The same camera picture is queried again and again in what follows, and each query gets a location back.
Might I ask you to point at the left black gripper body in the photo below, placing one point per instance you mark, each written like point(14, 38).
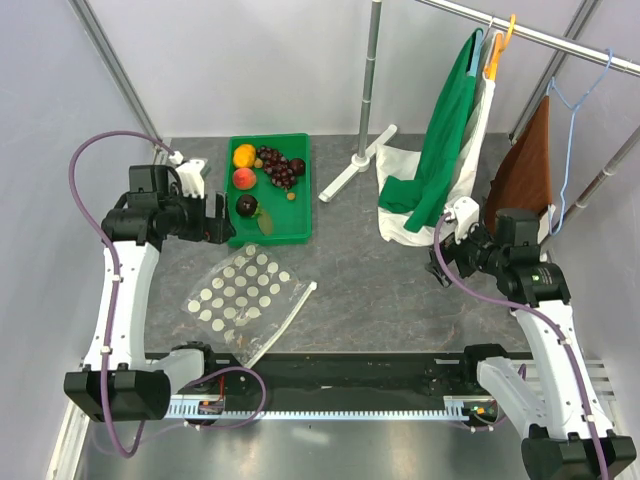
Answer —
point(195, 226)

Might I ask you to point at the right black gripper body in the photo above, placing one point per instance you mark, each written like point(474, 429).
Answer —
point(471, 254)

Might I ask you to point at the dark purple mangosteen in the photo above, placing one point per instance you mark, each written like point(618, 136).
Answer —
point(247, 206)

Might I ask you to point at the red peach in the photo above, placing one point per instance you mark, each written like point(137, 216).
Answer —
point(244, 178)

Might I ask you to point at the orange yellow fruit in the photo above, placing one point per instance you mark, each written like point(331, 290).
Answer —
point(244, 156)

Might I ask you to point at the dark red grape bunch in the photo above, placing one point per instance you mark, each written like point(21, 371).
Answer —
point(276, 166)

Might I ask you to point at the clear dotted zip bag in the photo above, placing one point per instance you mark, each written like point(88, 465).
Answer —
point(247, 301)

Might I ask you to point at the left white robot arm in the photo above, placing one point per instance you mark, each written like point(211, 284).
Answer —
point(117, 381)

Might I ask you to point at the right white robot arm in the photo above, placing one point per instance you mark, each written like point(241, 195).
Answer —
point(565, 432)

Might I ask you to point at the green plastic tray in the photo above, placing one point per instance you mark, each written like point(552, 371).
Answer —
point(292, 218)

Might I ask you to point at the dried green leaf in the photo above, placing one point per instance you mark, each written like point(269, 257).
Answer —
point(265, 223)

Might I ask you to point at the green hanging garment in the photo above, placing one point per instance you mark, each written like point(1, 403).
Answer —
point(423, 194)

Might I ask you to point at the dark plum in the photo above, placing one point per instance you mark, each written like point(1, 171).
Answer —
point(297, 166)

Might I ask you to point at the brown hanging towel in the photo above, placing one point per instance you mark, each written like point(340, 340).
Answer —
point(523, 179)

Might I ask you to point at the white hanging garment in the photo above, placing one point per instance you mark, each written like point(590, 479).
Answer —
point(391, 225)

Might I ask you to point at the orange clothes hanger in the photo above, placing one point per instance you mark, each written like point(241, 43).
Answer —
point(501, 42)

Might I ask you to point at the metal clothes rack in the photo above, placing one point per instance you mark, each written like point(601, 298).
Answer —
point(367, 100)

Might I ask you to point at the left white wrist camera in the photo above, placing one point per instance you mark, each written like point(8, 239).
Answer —
point(192, 173)

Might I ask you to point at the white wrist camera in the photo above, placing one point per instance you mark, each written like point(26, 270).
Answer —
point(192, 173)
point(461, 215)

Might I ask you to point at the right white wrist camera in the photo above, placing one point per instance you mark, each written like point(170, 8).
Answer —
point(461, 215)

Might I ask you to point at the blue wire hanger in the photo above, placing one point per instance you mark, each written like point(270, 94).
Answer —
point(555, 226)

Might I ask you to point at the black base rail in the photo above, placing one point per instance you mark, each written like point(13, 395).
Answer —
point(321, 385)

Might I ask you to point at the aluminium frame post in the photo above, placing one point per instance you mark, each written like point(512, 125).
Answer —
point(99, 38)

